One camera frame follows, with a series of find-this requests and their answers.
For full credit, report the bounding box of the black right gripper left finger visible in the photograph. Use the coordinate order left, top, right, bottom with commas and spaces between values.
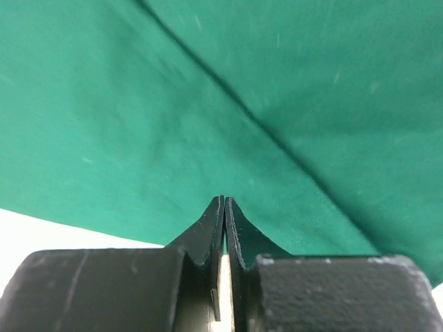
1, 196, 224, 331

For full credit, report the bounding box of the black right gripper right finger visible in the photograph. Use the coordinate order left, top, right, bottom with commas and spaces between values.
224, 198, 442, 331

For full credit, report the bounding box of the dark green surgical cloth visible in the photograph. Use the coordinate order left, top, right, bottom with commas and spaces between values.
1, 1, 442, 264

